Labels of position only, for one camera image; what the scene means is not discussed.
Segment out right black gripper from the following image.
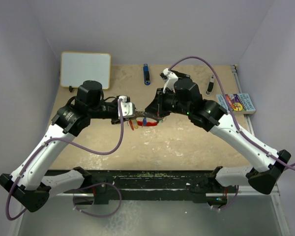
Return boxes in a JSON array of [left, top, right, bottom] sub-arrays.
[[146, 87, 192, 117]]

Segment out red-handled metal key organizer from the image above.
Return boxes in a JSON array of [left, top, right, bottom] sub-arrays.
[[135, 110, 163, 127]]

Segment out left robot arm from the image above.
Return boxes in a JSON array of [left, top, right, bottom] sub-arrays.
[[0, 80, 162, 220]]

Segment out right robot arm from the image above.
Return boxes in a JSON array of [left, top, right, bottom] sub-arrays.
[[146, 78, 291, 195]]

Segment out yellow key tag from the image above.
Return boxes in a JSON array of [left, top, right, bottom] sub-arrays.
[[132, 119, 139, 129]]

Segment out red key tag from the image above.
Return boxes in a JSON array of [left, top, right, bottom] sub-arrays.
[[129, 120, 134, 130]]

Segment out white dry-erase board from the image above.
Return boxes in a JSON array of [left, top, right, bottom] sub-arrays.
[[60, 51, 111, 89]]

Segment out colourful book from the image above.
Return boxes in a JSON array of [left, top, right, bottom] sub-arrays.
[[216, 93, 256, 115]]

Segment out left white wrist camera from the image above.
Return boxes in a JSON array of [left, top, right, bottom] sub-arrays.
[[118, 95, 135, 119]]

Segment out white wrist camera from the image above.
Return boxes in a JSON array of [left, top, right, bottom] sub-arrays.
[[160, 68, 178, 93], [118, 95, 135, 119]]

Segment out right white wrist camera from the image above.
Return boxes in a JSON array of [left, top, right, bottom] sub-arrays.
[[160, 68, 178, 93]]

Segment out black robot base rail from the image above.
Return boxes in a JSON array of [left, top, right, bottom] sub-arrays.
[[69, 170, 236, 205]]

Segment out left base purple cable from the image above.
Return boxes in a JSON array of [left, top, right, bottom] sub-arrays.
[[72, 180, 123, 217]]

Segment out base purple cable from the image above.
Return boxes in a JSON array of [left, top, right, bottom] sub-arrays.
[[210, 184, 238, 211], [72, 180, 123, 217]]

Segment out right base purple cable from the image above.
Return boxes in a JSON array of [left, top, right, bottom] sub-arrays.
[[210, 184, 238, 211]]

